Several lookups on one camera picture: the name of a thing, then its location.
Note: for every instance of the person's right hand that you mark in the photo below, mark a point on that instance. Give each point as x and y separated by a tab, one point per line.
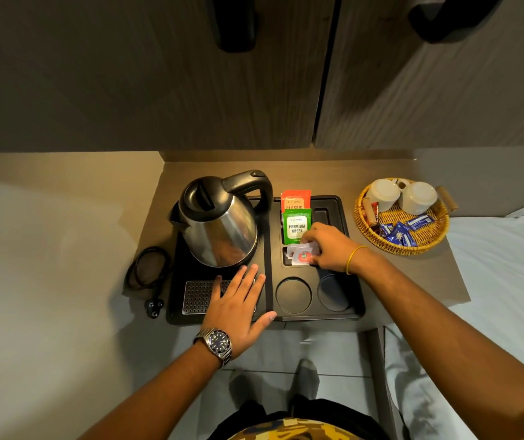
333	247

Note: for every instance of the person's left hand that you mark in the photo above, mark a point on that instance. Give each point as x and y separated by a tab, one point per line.
232	313

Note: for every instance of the person's left little finger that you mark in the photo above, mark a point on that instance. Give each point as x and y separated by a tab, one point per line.
217	288

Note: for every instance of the person's left thumb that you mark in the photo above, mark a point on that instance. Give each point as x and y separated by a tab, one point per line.
262	320

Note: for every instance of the person's left middle finger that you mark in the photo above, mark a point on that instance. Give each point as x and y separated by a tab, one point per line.
250	279

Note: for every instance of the person's right fingers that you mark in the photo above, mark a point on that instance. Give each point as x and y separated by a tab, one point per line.
314	233

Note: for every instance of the white sachets with red print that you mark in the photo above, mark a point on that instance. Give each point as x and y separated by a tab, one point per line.
301	255

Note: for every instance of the person's left forearm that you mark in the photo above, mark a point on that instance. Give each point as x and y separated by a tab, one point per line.
152	398

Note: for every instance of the person's right forearm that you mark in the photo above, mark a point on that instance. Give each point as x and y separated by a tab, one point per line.
449	352

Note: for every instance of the green tea bag sachet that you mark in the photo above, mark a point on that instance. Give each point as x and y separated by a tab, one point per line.
295	226

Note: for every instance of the metal drip grille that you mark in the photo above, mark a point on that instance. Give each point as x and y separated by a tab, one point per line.
197	297

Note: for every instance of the orange tea bag sachet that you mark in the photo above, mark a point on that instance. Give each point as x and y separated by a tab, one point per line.
295	200

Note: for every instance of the yellow wrist band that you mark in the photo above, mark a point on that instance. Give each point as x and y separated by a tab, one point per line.
351	258

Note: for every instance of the silver wristwatch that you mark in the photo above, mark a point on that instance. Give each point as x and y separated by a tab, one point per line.
216	341

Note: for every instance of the black plastic hospitality tray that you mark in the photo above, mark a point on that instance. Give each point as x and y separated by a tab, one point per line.
310	297

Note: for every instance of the brown stick sachet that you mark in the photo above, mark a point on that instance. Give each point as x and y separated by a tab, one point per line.
368	211

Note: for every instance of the stainless steel electric kettle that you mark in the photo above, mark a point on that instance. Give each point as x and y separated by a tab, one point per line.
218	224

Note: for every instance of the red stick sachet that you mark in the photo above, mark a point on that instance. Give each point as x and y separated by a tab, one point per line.
374	210

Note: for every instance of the blue snack packet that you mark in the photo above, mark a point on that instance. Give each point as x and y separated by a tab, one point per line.
400	233
420	222
384	230

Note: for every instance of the person's dark shoe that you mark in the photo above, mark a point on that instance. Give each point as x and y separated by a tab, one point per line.
305	380

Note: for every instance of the white ceramic cup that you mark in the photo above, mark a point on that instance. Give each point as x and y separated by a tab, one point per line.
383	193
420	199

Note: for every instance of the round wicker basket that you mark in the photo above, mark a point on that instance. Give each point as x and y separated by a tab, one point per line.
427	240

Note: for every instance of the person's black trousers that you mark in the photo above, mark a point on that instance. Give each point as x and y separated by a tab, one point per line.
330	412

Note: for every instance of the person's yellow patterned shirt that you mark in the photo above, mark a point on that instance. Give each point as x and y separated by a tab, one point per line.
294	430

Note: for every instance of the white bed sheet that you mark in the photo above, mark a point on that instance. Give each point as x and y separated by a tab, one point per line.
504	279

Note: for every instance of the narrow brown cabinet door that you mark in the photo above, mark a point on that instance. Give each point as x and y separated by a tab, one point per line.
449	91

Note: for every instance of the wide brown cabinet door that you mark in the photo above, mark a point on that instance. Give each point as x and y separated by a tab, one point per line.
106	73

